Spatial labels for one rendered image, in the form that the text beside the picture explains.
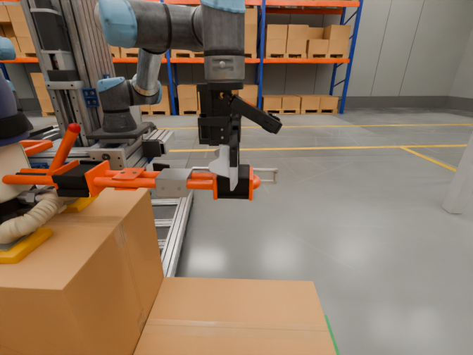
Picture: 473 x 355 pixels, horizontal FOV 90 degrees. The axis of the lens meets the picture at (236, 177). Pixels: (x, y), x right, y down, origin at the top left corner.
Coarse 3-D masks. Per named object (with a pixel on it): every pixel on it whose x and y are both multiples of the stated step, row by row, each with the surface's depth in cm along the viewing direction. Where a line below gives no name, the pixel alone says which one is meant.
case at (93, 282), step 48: (144, 192) 76; (48, 240) 54; (96, 240) 54; (144, 240) 76; (0, 288) 43; (48, 288) 43; (96, 288) 52; (144, 288) 77; (0, 336) 49; (48, 336) 48; (96, 336) 52
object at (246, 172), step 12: (240, 168) 54; (252, 168) 54; (216, 180) 49; (228, 180) 49; (240, 180) 49; (252, 180) 48; (216, 192) 50; (228, 192) 51; (240, 192) 51; (252, 192) 49
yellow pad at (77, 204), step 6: (54, 186) 69; (78, 198) 68; (84, 198) 69; (90, 198) 70; (66, 204) 65; (72, 204) 65; (78, 204) 65; (84, 204) 67; (66, 210) 65; (72, 210) 65; (78, 210) 65
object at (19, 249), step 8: (32, 232) 54; (40, 232) 54; (48, 232) 55; (16, 240) 51; (24, 240) 52; (32, 240) 52; (40, 240) 53; (0, 248) 49; (8, 248) 49; (16, 248) 49; (24, 248) 49; (32, 248) 51; (0, 256) 47; (8, 256) 47; (16, 256) 48; (24, 256) 49
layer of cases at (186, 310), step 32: (160, 288) 90; (192, 288) 90; (224, 288) 90; (256, 288) 90; (288, 288) 90; (160, 320) 78; (192, 320) 78; (224, 320) 78; (256, 320) 78; (288, 320) 78; (320, 320) 78; (160, 352) 70; (192, 352) 70; (224, 352) 70; (256, 352) 70; (288, 352) 70; (320, 352) 70
